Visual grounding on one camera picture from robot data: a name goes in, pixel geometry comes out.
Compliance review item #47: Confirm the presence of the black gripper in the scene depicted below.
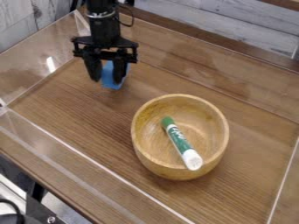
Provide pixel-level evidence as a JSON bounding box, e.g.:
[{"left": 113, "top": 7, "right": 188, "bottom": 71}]
[{"left": 70, "top": 17, "right": 139, "bottom": 85}]

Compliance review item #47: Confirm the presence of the blue rectangular block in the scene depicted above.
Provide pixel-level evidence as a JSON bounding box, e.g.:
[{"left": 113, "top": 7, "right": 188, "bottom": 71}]
[{"left": 100, "top": 60, "right": 129, "bottom": 90}]

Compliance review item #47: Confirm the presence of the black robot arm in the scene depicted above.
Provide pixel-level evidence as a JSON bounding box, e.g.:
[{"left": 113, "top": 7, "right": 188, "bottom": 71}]
[{"left": 70, "top": 0, "right": 139, "bottom": 89}]

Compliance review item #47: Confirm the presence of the brown wooden bowl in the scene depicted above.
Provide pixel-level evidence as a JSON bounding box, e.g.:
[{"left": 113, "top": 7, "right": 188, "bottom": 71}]
[{"left": 131, "top": 94, "right": 229, "bottom": 181}]

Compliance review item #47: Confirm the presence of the green and white marker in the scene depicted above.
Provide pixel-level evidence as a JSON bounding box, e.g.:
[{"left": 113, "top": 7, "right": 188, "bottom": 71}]
[{"left": 161, "top": 116, "right": 203, "bottom": 171}]

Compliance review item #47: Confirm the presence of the clear acrylic corner bracket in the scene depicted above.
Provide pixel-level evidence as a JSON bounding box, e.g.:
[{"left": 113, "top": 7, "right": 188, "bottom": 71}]
[{"left": 73, "top": 10, "right": 89, "bottom": 36}]

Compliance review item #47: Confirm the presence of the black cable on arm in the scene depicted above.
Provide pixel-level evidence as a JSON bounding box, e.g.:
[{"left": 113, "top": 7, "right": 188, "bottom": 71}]
[{"left": 115, "top": 3, "right": 136, "bottom": 28}]

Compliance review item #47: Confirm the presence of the clear acrylic table wall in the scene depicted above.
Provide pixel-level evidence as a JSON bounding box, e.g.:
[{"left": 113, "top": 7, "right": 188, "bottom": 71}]
[{"left": 0, "top": 99, "right": 195, "bottom": 224}]

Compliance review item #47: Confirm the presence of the black equipment with cable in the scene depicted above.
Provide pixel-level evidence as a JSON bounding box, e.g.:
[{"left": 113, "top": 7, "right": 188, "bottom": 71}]
[{"left": 0, "top": 198, "right": 66, "bottom": 224}]

